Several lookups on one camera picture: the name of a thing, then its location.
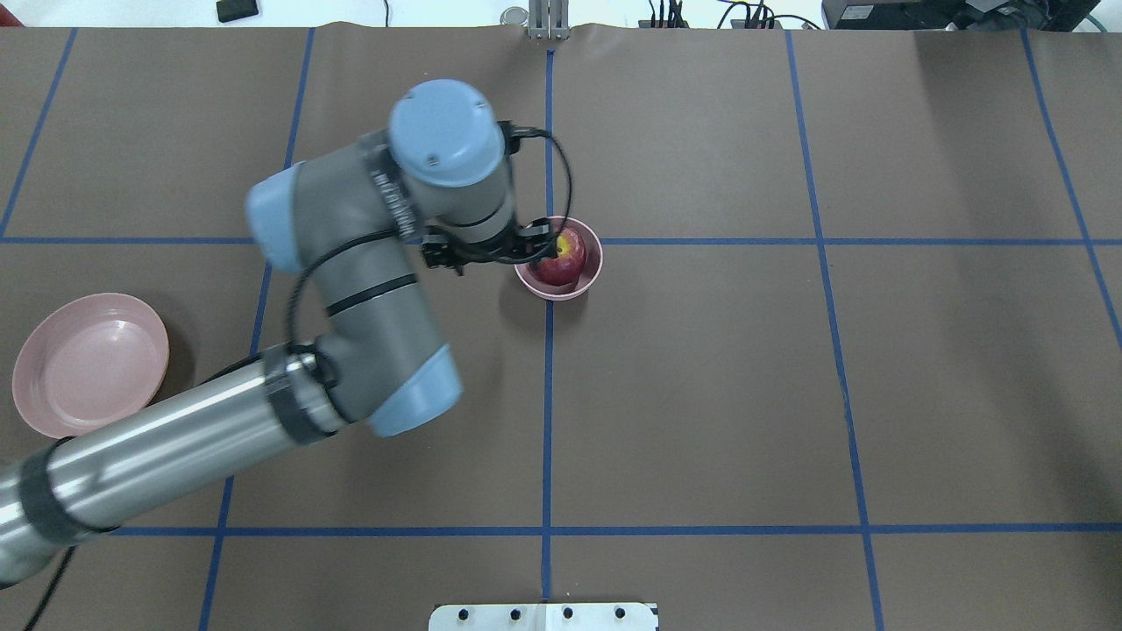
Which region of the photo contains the red yellow apple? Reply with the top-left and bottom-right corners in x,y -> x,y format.
533,228 -> 586,287

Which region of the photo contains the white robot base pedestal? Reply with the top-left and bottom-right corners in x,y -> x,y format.
427,602 -> 660,630

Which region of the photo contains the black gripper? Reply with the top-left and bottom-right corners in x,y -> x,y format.
421,219 -> 565,274

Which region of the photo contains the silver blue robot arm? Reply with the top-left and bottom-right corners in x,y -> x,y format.
1,79 -> 562,588

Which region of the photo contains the aluminium frame post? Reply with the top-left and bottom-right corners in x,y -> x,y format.
526,0 -> 572,42

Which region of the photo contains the pink plate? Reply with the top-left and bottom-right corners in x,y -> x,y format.
11,293 -> 171,439

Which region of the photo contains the small black square device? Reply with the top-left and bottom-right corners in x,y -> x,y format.
214,0 -> 259,24

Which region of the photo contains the pink bowl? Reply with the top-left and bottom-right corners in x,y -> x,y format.
515,216 -> 604,302

